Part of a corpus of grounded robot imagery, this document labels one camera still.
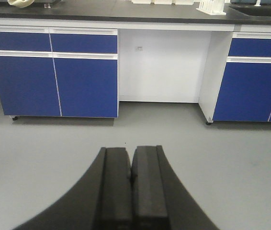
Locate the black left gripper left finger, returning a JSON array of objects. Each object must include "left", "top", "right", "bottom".
[{"left": 17, "top": 147, "right": 133, "bottom": 230}]

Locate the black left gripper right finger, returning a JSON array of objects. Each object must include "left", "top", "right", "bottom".
[{"left": 131, "top": 145, "right": 218, "bottom": 230}]

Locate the white test tube rack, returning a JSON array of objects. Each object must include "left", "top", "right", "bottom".
[{"left": 196, "top": 0, "right": 226, "bottom": 16}]

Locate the blue left lab cabinet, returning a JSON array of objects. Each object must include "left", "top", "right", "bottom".
[{"left": 0, "top": 25, "right": 119, "bottom": 120}]

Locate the blue lab cabinet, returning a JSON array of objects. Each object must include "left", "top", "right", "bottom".
[
  {"left": 0, "top": 25, "right": 119, "bottom": 120},
  {"left": 199, "top": 32, "right": 271, "bottom": 125}
]

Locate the blue right lab cabinet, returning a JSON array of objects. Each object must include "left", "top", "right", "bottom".
[{"left": 199, "top": 32, "right": 271, "bottom": 125}]

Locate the white middle storage bin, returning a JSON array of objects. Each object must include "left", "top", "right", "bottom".
[{"left": 154, "top": 0, "right": 173, "bottom": 5}]

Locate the white storage bin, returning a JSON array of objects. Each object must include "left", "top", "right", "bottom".
[
  {"left": 131, "top": 0, "right": 152, "bottom": 4},
  {"left": 174, "top": 0, "right": 194, "bottom": 5},
  {"left": 154, "top": 0, "right": 173, "bottom": 5}
]

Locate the white right storage bin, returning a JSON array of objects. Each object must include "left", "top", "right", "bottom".
[{"left": 174, "top": 0, "right": 194, "bottom": 5}]

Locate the white left storage bin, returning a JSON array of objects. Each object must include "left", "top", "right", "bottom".
[{"left": 131, "top": 0, "right": 152, "bottom": 4}]

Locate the small clear container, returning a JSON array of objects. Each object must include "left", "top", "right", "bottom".
[{"left": 44, "top": 3, "right": 51, "bottom": 9}]

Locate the cream rubber glove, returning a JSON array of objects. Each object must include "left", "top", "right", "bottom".
[{"left": 7, "top": 0, "right": 34, "bottom": 8}]

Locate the black lab sink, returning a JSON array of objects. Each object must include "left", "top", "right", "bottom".
[{"left": 229, "top": 5, "right": 271, "bottom": 17}]

